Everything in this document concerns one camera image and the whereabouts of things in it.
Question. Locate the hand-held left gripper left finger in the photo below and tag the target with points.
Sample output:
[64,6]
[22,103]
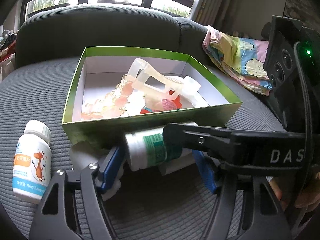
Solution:
[111,162]

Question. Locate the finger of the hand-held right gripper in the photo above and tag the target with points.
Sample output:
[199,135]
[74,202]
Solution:
[200,137]

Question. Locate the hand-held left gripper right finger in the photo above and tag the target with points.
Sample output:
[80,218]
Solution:
[205,172]

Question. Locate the green cardboard box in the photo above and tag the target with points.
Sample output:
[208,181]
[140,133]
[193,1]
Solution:
[100,132]

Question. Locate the white bottle with green label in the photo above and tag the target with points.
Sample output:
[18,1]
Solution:
[142,150]

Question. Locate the red and white packet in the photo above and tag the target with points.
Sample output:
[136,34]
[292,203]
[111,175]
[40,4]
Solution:
[172,104]

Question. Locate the white plastic holder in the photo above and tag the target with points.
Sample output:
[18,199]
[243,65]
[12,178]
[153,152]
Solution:
[192,85]

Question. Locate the translucent slotted plastic frame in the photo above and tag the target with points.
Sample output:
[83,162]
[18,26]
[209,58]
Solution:
[147,77]

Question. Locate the white bottle with giraffe label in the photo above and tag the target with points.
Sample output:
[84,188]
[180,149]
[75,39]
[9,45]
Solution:
[30,160]

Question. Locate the person's right hand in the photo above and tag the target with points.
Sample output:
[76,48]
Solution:
[310,195]

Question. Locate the printed blanket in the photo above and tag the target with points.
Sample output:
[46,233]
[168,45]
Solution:
[232,52]

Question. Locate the beige curtain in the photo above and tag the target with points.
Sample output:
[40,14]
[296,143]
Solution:
[212,0]

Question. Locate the grey sofa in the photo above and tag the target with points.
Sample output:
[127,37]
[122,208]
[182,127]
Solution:
[87,30]

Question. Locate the pile of clothes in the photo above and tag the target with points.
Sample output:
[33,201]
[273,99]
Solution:
[6,47]

